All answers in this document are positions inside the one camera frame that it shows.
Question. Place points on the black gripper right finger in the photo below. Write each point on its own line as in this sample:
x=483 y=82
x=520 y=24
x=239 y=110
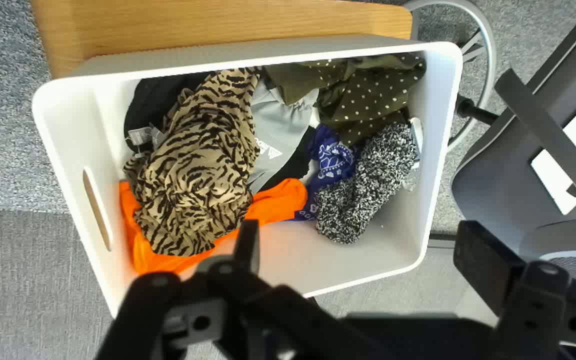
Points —
x=540 y=312

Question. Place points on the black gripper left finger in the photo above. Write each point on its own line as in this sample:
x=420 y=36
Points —
x=168 y=312

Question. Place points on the tiger print cloth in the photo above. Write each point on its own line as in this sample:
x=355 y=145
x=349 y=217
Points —
x=199 y=166

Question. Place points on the grey mesh chair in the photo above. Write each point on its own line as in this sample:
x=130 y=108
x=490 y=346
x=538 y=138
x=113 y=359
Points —
x=500 y=181

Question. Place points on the orange cloth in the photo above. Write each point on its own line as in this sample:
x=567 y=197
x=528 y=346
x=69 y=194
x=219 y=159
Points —
x=279 y=202

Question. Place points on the white plastic basket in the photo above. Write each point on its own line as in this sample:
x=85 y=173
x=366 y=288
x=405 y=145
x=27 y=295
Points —
x=69 y=126

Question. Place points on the black white speckled cloth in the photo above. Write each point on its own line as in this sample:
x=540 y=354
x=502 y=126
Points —
x=369 y=187

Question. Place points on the light grey cloth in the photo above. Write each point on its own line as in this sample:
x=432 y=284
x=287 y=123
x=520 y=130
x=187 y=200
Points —
x=280 y=130

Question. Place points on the black cloth in basket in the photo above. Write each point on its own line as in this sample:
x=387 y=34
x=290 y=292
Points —
x=158 y=97

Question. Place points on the blue patterned cloth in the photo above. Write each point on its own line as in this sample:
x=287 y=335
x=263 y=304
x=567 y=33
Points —
x=331 y=163

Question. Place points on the olive dotted cloth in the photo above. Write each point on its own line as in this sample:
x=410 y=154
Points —
x=369 y=91

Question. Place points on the cardboard box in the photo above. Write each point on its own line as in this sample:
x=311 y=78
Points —
x=168 y=22

